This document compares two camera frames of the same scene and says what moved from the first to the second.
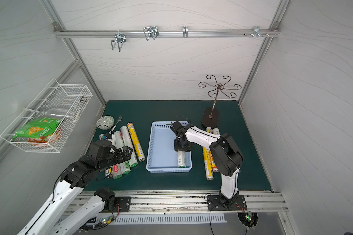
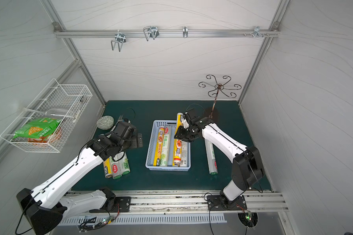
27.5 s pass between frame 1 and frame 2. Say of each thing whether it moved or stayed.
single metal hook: stayed
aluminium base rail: stayed
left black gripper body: moved
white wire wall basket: stayed
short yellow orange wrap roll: moved
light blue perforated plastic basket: stayed
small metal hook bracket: stayed
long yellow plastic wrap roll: moved
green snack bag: stayed
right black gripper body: moved
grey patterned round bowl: stayed
